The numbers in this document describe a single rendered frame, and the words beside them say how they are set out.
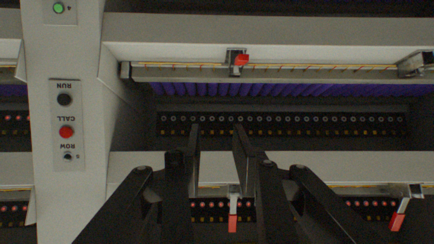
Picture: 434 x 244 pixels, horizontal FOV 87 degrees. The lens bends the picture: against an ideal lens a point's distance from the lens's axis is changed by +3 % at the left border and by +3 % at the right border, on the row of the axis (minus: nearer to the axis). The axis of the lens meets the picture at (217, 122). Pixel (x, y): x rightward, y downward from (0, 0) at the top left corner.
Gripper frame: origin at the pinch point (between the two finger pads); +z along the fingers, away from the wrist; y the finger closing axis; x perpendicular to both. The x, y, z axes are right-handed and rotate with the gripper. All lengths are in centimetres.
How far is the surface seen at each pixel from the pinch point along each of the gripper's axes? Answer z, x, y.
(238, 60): 9.6, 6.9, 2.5
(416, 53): 16.3, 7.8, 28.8
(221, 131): 27.9, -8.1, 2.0
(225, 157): 13.2, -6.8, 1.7
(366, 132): 28.0, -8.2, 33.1
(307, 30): 16.4, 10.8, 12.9
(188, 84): 22.5, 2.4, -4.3
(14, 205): 26, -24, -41
